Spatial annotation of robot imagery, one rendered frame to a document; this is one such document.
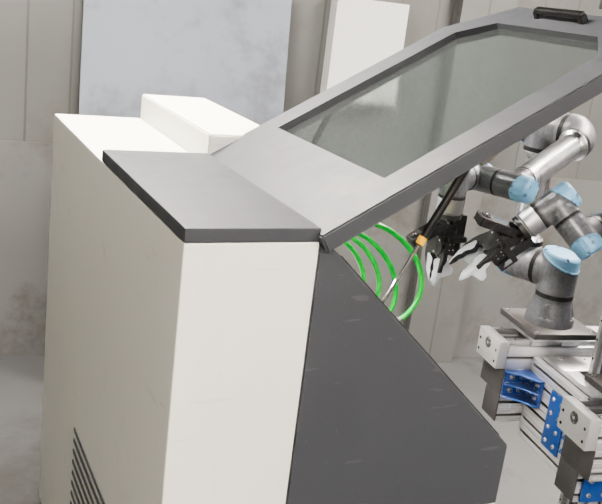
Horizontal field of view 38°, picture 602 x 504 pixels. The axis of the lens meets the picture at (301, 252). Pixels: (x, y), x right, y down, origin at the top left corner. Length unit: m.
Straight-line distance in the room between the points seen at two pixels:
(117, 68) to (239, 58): 0.57
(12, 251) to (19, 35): 1.03
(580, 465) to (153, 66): 2.65
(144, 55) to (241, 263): 2.60
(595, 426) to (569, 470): 0.20
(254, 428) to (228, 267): 0.36
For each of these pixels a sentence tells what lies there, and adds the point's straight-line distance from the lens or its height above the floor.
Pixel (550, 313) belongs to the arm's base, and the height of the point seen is 1.08.
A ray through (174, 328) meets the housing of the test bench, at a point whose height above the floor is 1.30.
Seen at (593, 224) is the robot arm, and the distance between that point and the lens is 2.34.
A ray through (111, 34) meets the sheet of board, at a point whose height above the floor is 1.65.
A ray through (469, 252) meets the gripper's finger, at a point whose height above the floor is 1.34.
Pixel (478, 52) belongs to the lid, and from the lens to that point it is 2.41.
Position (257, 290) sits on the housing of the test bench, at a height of 1.37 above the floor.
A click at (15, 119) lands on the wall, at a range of 4.40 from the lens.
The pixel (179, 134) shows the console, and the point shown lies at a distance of 2.60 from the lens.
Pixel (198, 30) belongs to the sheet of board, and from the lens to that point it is 4.24.
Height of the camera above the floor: 1.94
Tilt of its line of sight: 16 degrees down
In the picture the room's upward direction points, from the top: 7 degrees clockwise
